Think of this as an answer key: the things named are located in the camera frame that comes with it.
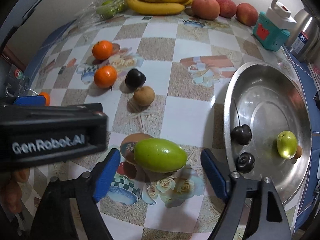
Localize clear plastic bag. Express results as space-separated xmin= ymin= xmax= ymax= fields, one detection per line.
xmin=75 ymin=0 xmax=130 ymax=30

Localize clear glass mug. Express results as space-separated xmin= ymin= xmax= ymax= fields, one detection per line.
xmin=5 ymin=65 xmax=38 ymax=97

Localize green mango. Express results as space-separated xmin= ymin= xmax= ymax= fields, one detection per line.
xmin=134 ymin=138 xmax=188 ymax=173
xmin=277 ymin=130 xmax=298 ymax=159

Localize white power strip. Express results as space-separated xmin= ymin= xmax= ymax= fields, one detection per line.
xmin=265 ymin=2 xmax=297 ymax=30

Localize small orange tangerine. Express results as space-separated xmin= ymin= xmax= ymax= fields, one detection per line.
xmin=39 ymin=92 xmax=51 ymax=106

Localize brown kiwi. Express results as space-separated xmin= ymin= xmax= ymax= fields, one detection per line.
xmin=120 ymin=133 xmax=154 ymax=165
xmin=133 ymin=86 xmax=155 ymax=106

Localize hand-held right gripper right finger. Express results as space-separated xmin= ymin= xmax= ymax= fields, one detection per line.
xmin=200 ymin=148 xmax=292 ymax=240

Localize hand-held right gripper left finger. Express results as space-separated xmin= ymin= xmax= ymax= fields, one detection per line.
xmin=30 ymin=148 xmax=121 ymax=240

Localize round steel basin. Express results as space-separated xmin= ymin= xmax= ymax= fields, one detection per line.
xmin=223 ymin=61 xmax=313 ymax=204

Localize red apple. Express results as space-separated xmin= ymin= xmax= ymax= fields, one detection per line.
xmin=214 ymin=0 xmax=237 ymax=18
xmin=191 ymin=0 xmax=221 ymax=20
xmin=236 ymin=2 xmax=259 ymax=27

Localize stainless steel thermos jug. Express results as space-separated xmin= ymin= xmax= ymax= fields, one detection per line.
xmin=285 ymin=7 xmax=320 ymax=63

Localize teal plastic box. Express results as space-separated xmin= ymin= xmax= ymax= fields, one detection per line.
xmin=252 ymin=11 xmax=290 ymax=51

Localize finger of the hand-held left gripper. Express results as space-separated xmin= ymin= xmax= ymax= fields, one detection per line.
xmin=12 ymin=95 xmax=48 ymax=107

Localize person's left hand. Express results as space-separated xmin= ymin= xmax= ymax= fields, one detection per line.
xmin=0 ymin=167 xmax=30 ymax=214

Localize dark plum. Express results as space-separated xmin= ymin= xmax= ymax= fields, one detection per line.
xmin=236 ymin=152 xmax=255 ymax=174
xmin=125 ymin=68 xmax=146 ymax=90
xmin=230 ymin=99 xmax=252 ymax=146

